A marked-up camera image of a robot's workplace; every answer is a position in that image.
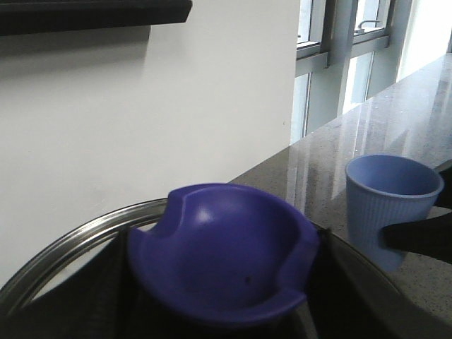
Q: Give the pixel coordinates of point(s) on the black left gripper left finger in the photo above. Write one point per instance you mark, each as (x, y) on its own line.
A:
(98, 301)

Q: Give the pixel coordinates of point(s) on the grey framed window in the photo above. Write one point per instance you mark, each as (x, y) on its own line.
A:
(347, 51)

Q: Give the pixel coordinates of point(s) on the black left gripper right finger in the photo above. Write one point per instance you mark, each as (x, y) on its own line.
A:
(349, 297)

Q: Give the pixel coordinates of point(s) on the black range hood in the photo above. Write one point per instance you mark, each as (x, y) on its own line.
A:
(30, 17)

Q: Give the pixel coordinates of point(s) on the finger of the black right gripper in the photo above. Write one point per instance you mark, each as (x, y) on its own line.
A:
(445, 197)
(430, 237)

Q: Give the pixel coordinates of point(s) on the light blue ribbed cup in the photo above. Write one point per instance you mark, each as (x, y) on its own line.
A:
(383, 190)

